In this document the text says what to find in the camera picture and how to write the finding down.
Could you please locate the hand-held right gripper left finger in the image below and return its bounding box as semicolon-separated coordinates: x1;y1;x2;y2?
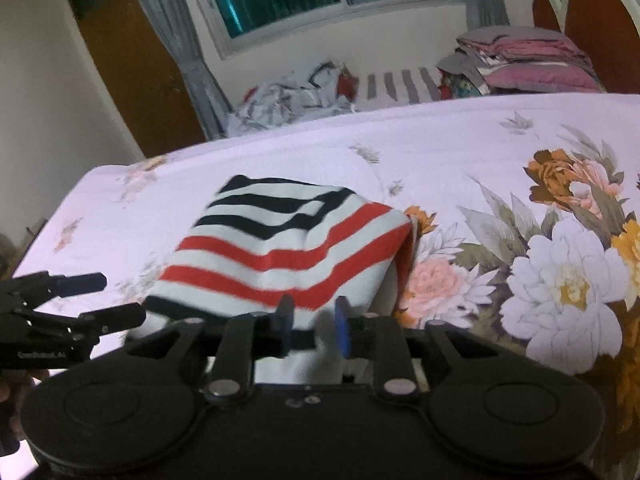
125;293;297;407

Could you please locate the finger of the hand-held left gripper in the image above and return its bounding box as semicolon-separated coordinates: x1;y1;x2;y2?
9;270;108;307
30;302;148;337

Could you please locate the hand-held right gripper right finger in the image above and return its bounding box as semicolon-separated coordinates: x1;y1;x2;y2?
333;296;502;404

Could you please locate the striped red black white shirt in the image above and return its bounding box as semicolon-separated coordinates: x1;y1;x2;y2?
127;174;417;387

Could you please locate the pile of crumpled clothes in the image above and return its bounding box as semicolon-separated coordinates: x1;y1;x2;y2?
227;59;362;137

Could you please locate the person's left hand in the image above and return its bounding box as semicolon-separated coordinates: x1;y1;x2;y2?
0;367;52;457

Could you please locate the brown wooden door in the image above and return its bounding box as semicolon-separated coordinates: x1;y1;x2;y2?
67;0;207;159

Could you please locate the floral printed blanket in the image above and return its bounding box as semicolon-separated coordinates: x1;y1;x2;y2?
0;92;640;480

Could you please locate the grey white striped cloth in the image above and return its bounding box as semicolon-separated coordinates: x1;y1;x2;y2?
354;65;445;112

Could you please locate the long grey curtain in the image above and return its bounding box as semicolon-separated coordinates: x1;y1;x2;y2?
117;0;235;142

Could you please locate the stack of pink grey bedding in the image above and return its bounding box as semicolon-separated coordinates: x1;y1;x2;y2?
436;24;608;100

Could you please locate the white and brown scalloped headboard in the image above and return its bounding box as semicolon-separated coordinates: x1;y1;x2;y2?
530;0;640;95

